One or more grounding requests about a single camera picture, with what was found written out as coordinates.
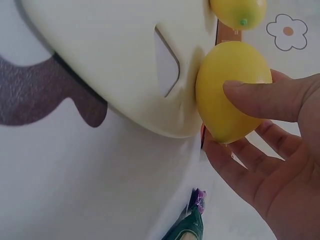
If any yellow lemon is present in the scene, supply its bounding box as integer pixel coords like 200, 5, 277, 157
209, 0, 268, 31
195, 41, 273, 145

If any dark green packet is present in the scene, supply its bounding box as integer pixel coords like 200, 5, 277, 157
161, 204, 205, 240

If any purple foil wrapper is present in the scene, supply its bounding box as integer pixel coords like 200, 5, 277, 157
191, 188, 208, 213

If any person's right hand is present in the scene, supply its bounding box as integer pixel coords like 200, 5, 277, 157
202, 69, 320, 240

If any cream plastic cutting board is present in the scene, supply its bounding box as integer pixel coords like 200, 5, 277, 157
14, 0, 221, 139

